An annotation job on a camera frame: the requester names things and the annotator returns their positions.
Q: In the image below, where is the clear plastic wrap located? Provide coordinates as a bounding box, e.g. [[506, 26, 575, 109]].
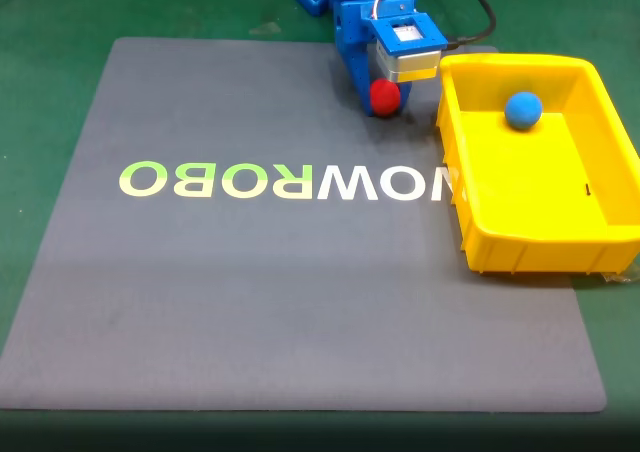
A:
[[601, 262, 640, 287]]

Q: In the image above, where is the black cable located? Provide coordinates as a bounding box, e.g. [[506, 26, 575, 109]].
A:
[[416, 0, 498, 49]]

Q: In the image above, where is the yellow plastic bin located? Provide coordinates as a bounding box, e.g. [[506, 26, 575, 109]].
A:
[[435, 54, 640, 276]]

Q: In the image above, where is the red ball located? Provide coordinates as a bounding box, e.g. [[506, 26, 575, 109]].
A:
[[369, 77, 402, 119]]

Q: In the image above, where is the grey mat with NOWROBO print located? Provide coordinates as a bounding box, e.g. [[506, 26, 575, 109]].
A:
[[0, 36, 608, 414]]

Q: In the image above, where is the blue ball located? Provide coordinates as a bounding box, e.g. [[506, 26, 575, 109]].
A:
[[503, 90, 544, 132]]

